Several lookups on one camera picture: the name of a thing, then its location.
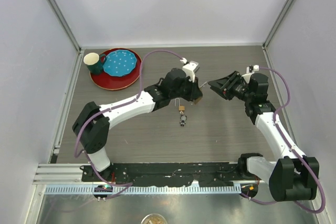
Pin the blue dotted plate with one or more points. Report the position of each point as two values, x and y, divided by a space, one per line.
119 63

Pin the round metal object bottom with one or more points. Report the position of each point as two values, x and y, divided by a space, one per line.
154 219

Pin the large brass padlock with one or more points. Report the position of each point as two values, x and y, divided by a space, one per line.
204 84

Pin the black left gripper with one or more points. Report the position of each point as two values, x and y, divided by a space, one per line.
195 92

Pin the aluminium frame rail front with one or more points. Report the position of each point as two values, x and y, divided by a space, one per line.
58 174

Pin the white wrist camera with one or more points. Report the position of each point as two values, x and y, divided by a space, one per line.
249 71
190 68

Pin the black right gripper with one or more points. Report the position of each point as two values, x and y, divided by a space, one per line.
220 86

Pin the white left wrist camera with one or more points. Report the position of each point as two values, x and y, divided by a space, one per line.
190 68

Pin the small brass long-shackle padlock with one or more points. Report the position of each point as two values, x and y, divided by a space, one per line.
177 104

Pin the slotted blue-white cable duct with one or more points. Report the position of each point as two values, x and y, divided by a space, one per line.
152 190

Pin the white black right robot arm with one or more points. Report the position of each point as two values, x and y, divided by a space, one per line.
291 178

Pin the red round tray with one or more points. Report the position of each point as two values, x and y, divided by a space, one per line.
107 82

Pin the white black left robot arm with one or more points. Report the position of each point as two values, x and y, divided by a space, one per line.
94 122

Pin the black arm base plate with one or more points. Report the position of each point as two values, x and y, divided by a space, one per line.
207 174

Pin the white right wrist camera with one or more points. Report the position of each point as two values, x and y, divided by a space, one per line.
249 71

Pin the dark green mug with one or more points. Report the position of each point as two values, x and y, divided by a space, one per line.
95 62

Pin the keys on small padlock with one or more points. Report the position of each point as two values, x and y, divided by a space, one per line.
183 119

